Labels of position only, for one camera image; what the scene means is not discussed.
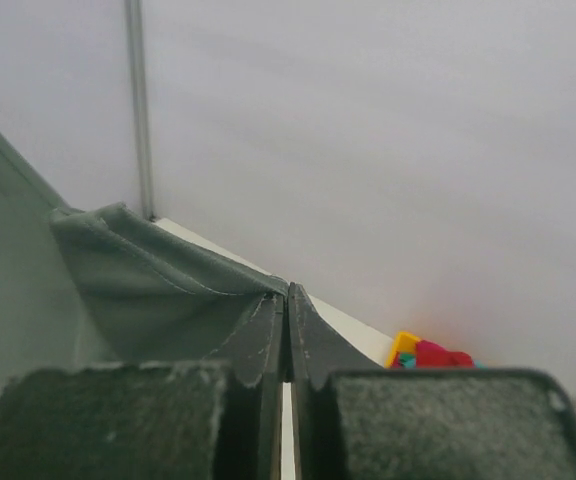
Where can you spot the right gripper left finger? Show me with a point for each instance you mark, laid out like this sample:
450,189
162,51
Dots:
217,417

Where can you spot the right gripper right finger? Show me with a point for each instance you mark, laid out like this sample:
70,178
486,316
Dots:
353,419

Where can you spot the dark grey t shirt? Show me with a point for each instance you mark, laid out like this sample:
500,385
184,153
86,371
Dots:
81,287

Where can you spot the yellow plastic bin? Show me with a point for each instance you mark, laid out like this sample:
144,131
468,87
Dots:
404,343

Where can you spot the red t shirt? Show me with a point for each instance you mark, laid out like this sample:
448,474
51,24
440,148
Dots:
431,355

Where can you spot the right aluminium frame post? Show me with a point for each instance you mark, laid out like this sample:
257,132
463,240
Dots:
137,62

